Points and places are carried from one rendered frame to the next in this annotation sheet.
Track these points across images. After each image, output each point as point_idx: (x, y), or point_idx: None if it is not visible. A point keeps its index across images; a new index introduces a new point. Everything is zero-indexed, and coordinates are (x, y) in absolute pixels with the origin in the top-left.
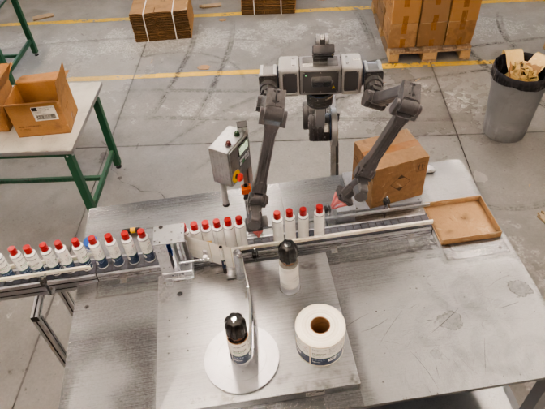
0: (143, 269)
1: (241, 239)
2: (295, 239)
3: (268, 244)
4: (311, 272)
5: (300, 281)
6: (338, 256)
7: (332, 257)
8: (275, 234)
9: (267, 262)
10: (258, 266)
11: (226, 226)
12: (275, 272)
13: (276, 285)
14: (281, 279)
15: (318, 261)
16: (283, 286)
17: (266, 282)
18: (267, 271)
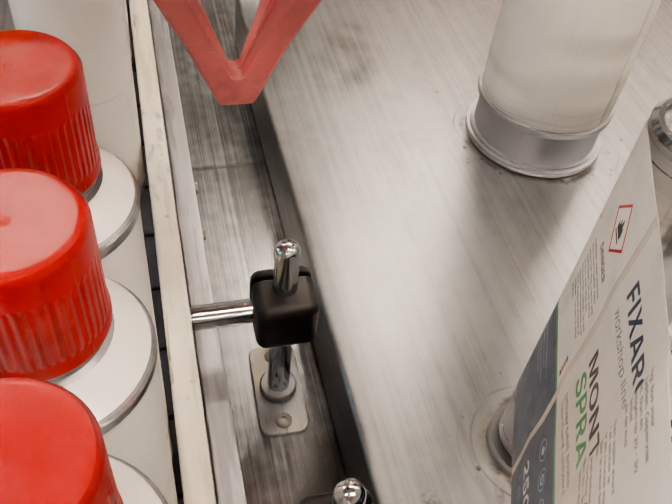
0: None
1: (159, 360)
2: (148, 51)
3: (175, 207)
4: (394, 44)
5: (473, 89)
6: (224, 1)
7: (228, 21)
8: (122, 98)
9: (331, 253)
10: (381, 313)
11: (103, 331)
12: (423, 205)
13: (539, 196)
14: (633, 49)
15: (310, 17)
16: (615, 101)
17: (536, 255)
18: (424, 252)
